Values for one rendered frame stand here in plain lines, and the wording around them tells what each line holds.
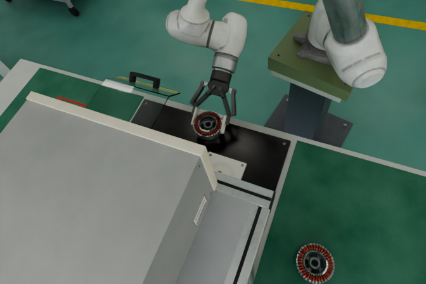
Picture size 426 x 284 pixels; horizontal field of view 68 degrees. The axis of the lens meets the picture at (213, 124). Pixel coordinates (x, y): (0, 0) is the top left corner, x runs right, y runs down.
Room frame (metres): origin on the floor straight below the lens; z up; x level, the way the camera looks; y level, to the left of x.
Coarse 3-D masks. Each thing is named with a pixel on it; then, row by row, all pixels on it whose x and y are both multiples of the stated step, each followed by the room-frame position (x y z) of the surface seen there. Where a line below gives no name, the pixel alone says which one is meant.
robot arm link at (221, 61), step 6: (216, 54) 0.79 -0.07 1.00; (222, 54) 0.78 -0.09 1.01; (216, 60) 0.77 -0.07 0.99; (222, 60) 0.76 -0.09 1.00; (228, 60) 0.75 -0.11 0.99; (234, 60) 0.75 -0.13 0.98; (216, 66) 0.75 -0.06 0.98; (222, 66) 0.74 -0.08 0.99; (228, 66) 0.74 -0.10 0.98; (234, 66) 0.74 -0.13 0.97; (228, 72) 0.73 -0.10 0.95; (234, 72) 0.74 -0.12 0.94
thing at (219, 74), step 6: (216, 72) 0.73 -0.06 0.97; (222, 72) 0.73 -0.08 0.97; (210, 78) 0.74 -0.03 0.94; (216, 78) 0.72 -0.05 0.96; (222, 78) 0.71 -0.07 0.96; (228, 78) 0.71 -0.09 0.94; (210, 84) 0.72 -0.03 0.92; (216, 84) 0.71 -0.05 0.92; (222, 84) 0.71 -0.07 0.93; (228, 84) 0.70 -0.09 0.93; (216, 90) 0.70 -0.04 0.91
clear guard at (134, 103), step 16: (112, 80) 0.73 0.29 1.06; (128, 80) 0.75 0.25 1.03; (96, 96) 0.67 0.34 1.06; (112, 96) 0.66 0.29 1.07; (128, 96) 0.64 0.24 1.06; (144, 96) 0.63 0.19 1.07; (160, 96) 0.61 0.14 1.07; (112, 112) 0.60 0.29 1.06; (128, 112) 0.58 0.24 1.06; (144, 112) 0.57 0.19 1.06
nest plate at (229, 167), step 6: (210, 156) 0.51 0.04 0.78; (216, 156) 0.50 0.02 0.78; (222, 156) 0.49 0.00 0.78; (216, 162) 0.47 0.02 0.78; (222, 162) 0.47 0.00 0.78; (228, 162) 0.46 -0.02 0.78; (234, 162) 0.46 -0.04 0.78; (240, 162) 0.45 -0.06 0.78; (216, 168) 0.45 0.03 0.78; (222, 168) 0.45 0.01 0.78; (228, 168) 0.44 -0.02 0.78; (234, 168) 0.44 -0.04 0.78; (240, 168) 0.43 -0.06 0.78; (228, 174) 0.42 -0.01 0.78; (234, 174) 0.41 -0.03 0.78; (240, 174) 0.41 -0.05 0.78
